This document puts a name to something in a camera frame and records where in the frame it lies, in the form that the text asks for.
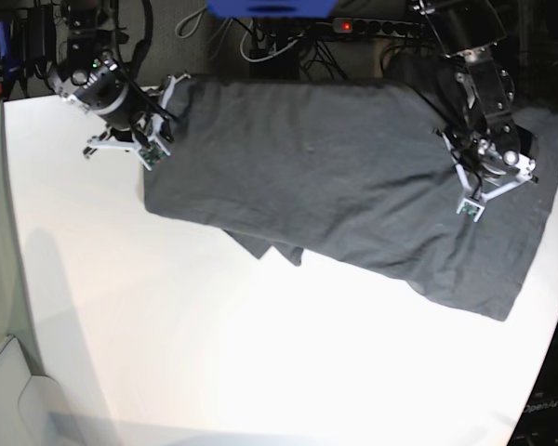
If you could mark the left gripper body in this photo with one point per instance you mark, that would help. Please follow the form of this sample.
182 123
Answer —
495 171

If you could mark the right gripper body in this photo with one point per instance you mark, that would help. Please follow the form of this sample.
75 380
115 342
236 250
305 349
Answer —
120 118

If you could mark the dark grey t-shirt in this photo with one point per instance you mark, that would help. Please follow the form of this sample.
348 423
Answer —
359 173

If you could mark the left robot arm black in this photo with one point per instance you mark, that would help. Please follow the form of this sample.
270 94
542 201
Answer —
466 31

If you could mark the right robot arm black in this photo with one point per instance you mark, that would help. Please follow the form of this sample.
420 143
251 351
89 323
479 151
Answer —
93 43

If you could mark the blue box overhead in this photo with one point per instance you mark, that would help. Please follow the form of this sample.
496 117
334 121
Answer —
271 8

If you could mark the grey bin at left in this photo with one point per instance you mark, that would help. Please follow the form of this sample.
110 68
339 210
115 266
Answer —
33 408

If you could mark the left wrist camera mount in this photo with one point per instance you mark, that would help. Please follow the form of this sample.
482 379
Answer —
466 152

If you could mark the black power strip red switch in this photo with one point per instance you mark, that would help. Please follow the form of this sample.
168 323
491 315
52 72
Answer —
377 28

